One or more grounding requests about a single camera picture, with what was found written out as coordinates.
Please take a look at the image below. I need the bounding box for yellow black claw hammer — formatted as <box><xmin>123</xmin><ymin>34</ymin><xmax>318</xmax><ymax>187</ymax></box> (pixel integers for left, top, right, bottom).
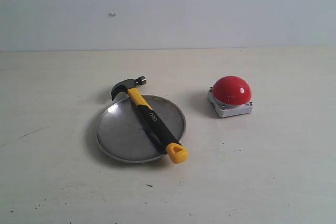
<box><xmin>111</xmin><ymin>76</ymin><xmax>189</xmax><ymax>164</ymax></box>

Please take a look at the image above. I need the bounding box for red dome button grey base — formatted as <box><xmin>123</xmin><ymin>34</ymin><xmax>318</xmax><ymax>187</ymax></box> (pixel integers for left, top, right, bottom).
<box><xmin>207</xmin><ymin>76</ymin><xmax>253</xmax><ymax>118</ymax></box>

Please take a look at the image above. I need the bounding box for round stainless steel plate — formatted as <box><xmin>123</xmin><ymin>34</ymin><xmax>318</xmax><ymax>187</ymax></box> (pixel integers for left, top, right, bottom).
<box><xmin>95</xmin><ymin>95</ymin><xmax>187</xmax><ymax>164</ymax></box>

